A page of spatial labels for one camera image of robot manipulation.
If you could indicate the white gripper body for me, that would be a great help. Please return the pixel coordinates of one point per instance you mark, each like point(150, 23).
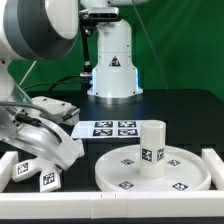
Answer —
point(41, 137)

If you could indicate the white cross-shaped table base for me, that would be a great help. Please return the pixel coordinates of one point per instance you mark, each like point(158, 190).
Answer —
point(49, 179)

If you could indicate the white round table top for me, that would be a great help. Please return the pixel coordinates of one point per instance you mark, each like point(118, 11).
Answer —
point(119, 170)

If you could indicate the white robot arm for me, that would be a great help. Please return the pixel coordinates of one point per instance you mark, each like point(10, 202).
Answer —
point(39, 30)

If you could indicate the white marker tag plate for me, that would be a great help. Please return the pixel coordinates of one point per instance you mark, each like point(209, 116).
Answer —
point(106, 129)

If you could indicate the white U-shaped obstacle fence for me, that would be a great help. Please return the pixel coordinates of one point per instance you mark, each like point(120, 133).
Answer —
point(96, 205)

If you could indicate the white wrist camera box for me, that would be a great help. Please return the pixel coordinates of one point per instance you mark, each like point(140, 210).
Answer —
point(67, 113)

